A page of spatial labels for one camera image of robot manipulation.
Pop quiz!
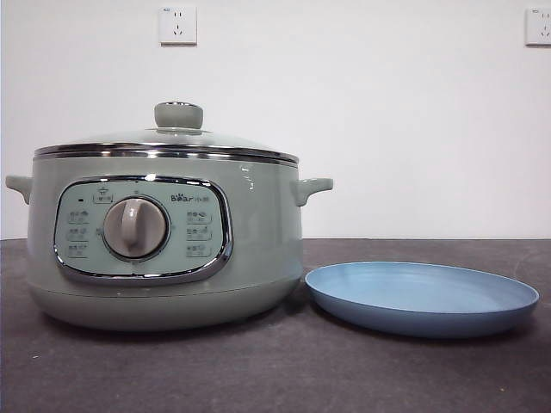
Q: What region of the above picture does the white wall socket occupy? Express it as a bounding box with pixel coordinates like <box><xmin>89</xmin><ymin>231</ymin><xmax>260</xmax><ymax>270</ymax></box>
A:
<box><xmin>524</xmin><ymin>7</ymin><xmax>551</xmax><ymax>47</ymax></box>
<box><xmin>159</xmin><ymin>5</ymin><xmax>199</xmax><ymax>46</ymax></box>

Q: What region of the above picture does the blue round plate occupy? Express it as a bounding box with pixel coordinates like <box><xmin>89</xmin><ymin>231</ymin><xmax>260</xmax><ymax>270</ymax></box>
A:
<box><xmin>304</xmin><ymin>260</ymin><xmax>541</xmax><ymax>339</ymax></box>

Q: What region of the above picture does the pale green electric steamer pot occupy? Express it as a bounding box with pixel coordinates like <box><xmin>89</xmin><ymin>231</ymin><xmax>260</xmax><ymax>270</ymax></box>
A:
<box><xmin>4</xmin><ymin>148</ymin><xmax>335</xmax><ymax>332</ymax></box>

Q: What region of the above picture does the glass lid with green knob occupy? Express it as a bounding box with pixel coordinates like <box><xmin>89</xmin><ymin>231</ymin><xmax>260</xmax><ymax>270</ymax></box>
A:
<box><xmin>34</xmin><ymin>101</ymin><xmax>299</xmax><ymax>167</ymax></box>

